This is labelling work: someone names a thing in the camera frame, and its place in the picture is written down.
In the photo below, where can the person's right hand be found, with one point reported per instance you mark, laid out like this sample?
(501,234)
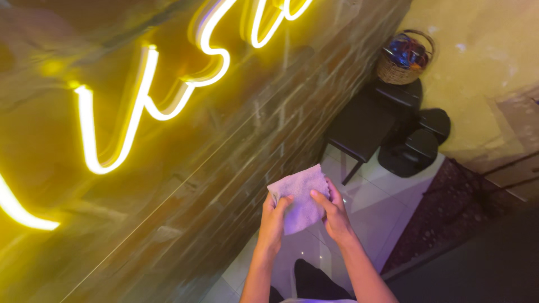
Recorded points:
(337,219)

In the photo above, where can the person's left hand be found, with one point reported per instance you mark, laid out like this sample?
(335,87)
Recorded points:
(271,223)

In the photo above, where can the pale pink cleaning cloth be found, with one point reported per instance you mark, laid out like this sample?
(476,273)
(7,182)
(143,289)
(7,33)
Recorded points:
(300,202)

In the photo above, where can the person's black trouser leg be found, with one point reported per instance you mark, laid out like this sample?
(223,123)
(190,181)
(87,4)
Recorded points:
(313,284)

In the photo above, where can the black side table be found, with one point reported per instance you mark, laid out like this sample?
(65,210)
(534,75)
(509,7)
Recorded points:
(364,122)

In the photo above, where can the dark patterned rug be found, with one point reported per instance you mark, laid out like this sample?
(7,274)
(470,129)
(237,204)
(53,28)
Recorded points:
(446,210)

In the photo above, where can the wicker basket with colourful items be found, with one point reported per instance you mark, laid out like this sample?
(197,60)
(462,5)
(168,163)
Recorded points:
(403,57)

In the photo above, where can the yellow neon script sign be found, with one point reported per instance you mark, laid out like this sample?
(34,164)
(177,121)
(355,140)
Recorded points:
(139,96)

